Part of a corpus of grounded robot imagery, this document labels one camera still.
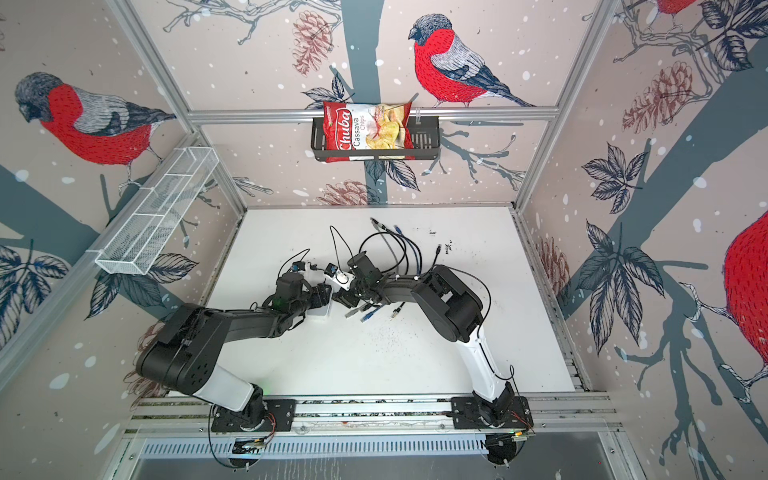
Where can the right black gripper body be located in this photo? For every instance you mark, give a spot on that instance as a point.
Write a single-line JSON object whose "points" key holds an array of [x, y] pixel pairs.
{"points": [[352, 297]]}

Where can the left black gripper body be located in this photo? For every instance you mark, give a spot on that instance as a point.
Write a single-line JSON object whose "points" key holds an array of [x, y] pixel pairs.
{"points": [[316, 297]]}

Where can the black power adapter with cord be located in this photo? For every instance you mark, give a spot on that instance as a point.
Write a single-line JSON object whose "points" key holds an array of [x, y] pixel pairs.
{"points": [[295, 263]]}

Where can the white network switch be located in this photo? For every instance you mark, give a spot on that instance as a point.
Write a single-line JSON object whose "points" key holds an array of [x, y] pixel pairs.
{"points": [[322, 312]]}

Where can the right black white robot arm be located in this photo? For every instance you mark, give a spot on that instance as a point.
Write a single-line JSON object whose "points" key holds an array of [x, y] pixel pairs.
{"points": [[456, 313]]}

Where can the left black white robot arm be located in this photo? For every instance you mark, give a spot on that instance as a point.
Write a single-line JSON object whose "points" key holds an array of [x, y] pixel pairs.
{"points": [[184, 356]]}

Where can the red cassava chips bag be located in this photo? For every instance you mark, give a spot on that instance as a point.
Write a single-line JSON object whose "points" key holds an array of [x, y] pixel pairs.
{"points": [[353, 127]]}

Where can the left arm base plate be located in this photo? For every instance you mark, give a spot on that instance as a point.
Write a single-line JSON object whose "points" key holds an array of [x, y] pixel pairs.
{"points": [[266, 415]]}

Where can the black wall basket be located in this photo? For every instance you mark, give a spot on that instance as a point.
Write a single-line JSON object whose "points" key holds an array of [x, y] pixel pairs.
{"points": [[425, 136]]}

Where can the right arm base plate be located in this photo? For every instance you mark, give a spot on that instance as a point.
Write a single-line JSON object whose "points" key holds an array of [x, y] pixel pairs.
{"points": [[469, 413]]}

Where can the white wire mesh shelf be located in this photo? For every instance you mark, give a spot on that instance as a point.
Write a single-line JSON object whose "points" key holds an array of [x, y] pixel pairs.
{"points": [[142, 237]]}

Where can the aluminium mounting rail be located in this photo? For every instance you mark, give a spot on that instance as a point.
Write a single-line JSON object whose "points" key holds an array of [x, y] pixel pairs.
{"points": [[563, 412]]}

